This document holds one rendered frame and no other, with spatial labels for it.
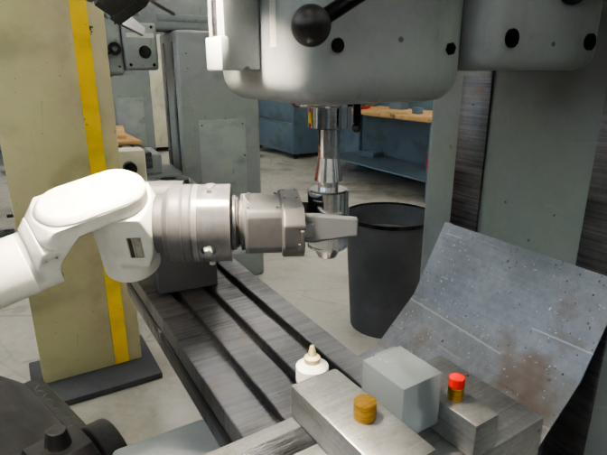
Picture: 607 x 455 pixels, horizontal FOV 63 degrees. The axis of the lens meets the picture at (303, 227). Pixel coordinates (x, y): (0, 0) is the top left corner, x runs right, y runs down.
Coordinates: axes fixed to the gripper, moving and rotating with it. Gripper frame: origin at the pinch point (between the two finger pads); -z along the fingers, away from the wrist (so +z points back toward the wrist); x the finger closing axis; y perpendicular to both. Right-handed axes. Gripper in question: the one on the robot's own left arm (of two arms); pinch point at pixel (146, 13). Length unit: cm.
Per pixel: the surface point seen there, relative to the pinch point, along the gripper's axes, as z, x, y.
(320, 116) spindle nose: 10, 52, -47
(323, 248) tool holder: 3, 47, -59
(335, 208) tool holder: 5, 50, -55
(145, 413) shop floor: -87, -104, -85
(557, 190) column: -27, 67, -47
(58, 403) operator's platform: -33, -73, -79
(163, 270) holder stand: -12, -2, -52
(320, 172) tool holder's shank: 7, 49, -52
